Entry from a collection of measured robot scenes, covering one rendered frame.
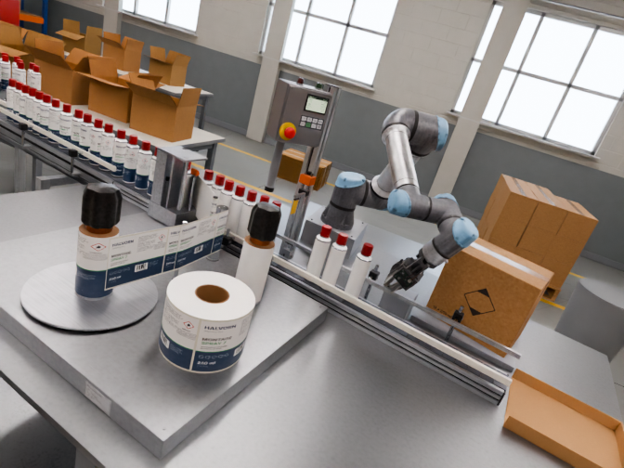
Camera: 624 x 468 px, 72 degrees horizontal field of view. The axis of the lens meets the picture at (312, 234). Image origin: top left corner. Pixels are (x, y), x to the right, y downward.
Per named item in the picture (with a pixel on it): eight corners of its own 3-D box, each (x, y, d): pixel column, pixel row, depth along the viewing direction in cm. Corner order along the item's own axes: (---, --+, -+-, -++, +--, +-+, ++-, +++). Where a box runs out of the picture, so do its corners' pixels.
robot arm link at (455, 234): (475, 220, 123) (484, 242, 117) (447, 241, 130) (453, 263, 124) (457, 209, 120) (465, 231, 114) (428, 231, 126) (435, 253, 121)
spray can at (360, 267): (339, 297, 142) (358, 243, 135) (345, 292, 147) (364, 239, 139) (353, 305, 140) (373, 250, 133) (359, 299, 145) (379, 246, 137)
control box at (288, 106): (265, 133, 150) (278, 77, 143) (307, 140, 158) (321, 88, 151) (275, 141, 142) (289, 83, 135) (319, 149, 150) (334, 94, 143)
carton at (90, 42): (53, 49, 529) (54, 16, 515) (85, 52, 577) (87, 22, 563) (76, 57, 523) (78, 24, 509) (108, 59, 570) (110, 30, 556)
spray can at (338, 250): (316, 286, 145) (333, 232, 137) (323, 281, 149) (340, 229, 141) (329, 293, 143) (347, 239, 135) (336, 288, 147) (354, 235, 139)
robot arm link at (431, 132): (355, 188, 195) (414, 101, 149) (385, 195, 198) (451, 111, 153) (355, 211, 189) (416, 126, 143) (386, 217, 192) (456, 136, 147)
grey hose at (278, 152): (262, 188, 161) (275, 134, 153) (267, 188, 164) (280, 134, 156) (269, 192, 159) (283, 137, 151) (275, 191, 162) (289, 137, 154)
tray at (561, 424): (502, 426, 114) (509, 415, 112) (511, 377, 136) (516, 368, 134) (628, 498, 102) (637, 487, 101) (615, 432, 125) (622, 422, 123)
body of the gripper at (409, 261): (387, 273, 131) (416, 252, 124) (397, 263, 138) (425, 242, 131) (404, 292, 130) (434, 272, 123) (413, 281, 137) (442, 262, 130)
